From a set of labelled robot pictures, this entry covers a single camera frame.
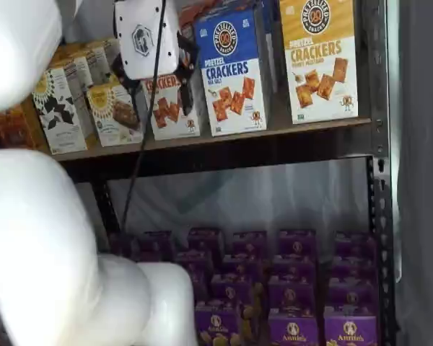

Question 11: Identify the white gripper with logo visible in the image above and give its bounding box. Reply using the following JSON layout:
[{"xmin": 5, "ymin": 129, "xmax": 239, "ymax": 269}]
[{"xmin": 110, "ymin": 0, "xmax": 200, "ymax": 122}]

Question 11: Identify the blue white pretzel crackers box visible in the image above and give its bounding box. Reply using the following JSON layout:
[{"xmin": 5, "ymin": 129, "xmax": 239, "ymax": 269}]
[{"xmin": 193, "ymin": 8, "xmax": 268, "ymax": 138}]

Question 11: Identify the orange white pretzel crackers box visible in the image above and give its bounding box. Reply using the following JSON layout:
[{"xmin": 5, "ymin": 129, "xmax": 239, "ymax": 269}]
[{"xmin": 141, "ymin": 73, "xmax": 202, "ymax": 141}]

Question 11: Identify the yellow white brownie mix box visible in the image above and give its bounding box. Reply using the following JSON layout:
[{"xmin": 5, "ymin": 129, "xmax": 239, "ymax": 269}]
[{"xmin": 85, "ymin": 76, "xmax": 146, "ymax": 148}]

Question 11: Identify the yellow white baking mix box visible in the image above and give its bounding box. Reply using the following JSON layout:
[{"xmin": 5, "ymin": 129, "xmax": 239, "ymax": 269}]
[
  {"xmin": 48, "ymin": 56, "xmax": 95, "ymax": 95},
  {"xmin": 86, "ymin": 38, "xmax": 123, "ymax": 79},
  {"xmin": 63, "ymin": 45, "xmax": 112, "ymax": 86}
]

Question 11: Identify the wooden shelf board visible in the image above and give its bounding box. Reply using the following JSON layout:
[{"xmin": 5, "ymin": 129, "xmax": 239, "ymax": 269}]
[{"xmin": 51, "ymin": 117, "xmax": 373, "ymax": 162}]

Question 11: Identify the white chocolate chunk mix box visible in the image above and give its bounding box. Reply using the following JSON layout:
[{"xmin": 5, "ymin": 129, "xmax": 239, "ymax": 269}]
[{"xmin": 31, "ymin": 66, "xmax": 90, "ymax": 155}]

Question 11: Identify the orange brown snack box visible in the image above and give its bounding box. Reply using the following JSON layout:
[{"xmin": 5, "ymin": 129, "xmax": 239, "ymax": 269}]
[{"xmin": 0, "ymin": 103, "xmax": 48, "ymax": 152}]

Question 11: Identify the purple Annie's snack box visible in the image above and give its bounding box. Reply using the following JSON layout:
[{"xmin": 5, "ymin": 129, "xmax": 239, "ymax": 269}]
[
  {"xmin": 174, "ymin": 249, "xmax": 214, "ymax": 275},
  {"xmin": 329, "ymin": 257, "xmax": 379, "ymax": 283},
  {"xmin": 194, "ymin": 307, "xmax": 242, "ymax": 346},
  {"xmin": 109, "ymin": 233, "xmax": 135, "ymax": 257},
  {"xmin": 271, "ymin": 254, "xmax": 317, "ymax": 280},
  {"xmin": 268, "ymin": 309, "xmax": 319, "ymax": 346},
  {"xmin": 277, "ymin": 228, "xmax": 317, "ymax": 259},
  {"xmin": 137, "ymin": 231, "xmax": 175, "ymax": 262},
  {"xmin": 327, "ymin": 279, "xmax": 379, "ymax": 316},
  {"xmin": 187, "ymin": 227, "xmax": 225, "ymax": 254},
  {"xmin": 268, "ymin": 276, "xmax": 317, "ymax": 311},
  {"xmin": 333, "ymin": 231, "xmax": 379, "ymax": 261},
  {"xmin": 210, "ymin": 275, "xmax": 254, "ymax": 311},
  {"xmin": 221, "ymin": 253, "xmax": 263, "ymax": 278},
  {"xmin": 323, "ymin": 313, "xmax": 379, "ymax": 346},
  {"xmin": 187, "ymin": 270, "xmax": 211, "ymax": 308},
  {"xmin": 232, "ymin": 230, "xmax": 268, "ymax": 257}
]

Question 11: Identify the yellow white pretzel crackers box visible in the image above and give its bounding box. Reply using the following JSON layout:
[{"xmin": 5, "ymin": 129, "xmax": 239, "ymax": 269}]
[{"xmin": 279, "ymin": 0, "xmax": 359, "ymax": 125}]

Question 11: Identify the translucent plastic sheet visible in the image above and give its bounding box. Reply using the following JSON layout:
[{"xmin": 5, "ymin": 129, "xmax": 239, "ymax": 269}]
[{"xmin": 75, "ymin": 157, "xmax": 373, "ymax": 253}]

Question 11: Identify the metal shelf rack frame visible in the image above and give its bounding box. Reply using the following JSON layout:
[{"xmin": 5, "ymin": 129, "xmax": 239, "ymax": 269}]
[{"xmin": 59, "ymin": 0, "xmax": 396, "ymax": 346}]

